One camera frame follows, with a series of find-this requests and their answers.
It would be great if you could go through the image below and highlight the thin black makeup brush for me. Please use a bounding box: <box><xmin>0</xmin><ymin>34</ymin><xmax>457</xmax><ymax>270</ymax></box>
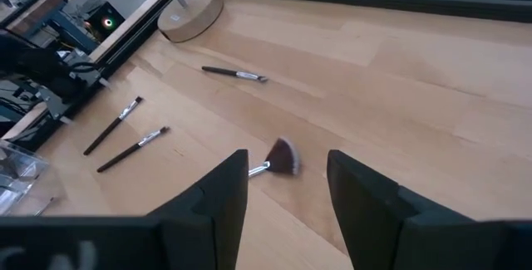
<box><xmin>96</xmin><ymin>125</ymin><xmax>170</xmax><ymax>174</ymax></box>
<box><xmin>82</xmin><ymin>96</ymin><xmax>144</xmax><ymax>157</ymax></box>
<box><xmin>200</xmin><ymin>65</ymin><xmax>268</xmax><ymax>84</ymax></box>

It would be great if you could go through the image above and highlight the fan makeup brush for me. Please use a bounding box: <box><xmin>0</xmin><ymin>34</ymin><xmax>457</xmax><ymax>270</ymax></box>
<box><xmin>248</xmin><ymin>136</ymin><xmax>301</xmax><ymax>179</ymax></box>

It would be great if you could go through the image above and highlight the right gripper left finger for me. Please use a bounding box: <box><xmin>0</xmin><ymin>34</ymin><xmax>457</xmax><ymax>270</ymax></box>
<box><xmin>147</xmin><ymin>149</ymin><xmax>249</xmax><ymax>270</ymax></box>

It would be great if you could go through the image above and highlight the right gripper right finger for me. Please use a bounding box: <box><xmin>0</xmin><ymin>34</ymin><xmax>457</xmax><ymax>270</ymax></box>
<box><xmin>327</xmin><ymin>150</ymin><xmax>475</xmax><ymax>270</ymax></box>

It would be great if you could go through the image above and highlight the clear acrylic organizer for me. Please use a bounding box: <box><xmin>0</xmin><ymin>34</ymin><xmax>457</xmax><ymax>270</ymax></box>
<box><xmin>0</xmin><ymin>139</ymin><xmax>50</xmax><ymax>218</ymax></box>

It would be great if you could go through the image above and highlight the black computer RGB fan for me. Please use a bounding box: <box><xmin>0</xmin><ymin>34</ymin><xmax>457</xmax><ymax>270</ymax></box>
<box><xmin>82</xmin><ymin>0</ymin><xmax>126</xmax><ymax>43</ymax></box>

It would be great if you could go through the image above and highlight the white cylindrical cup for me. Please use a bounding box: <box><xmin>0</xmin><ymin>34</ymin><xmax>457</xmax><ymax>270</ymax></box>
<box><xmin>155</xmin><ymin>0</ymin><xmax>224</xmax><ymax>44</ymax></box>

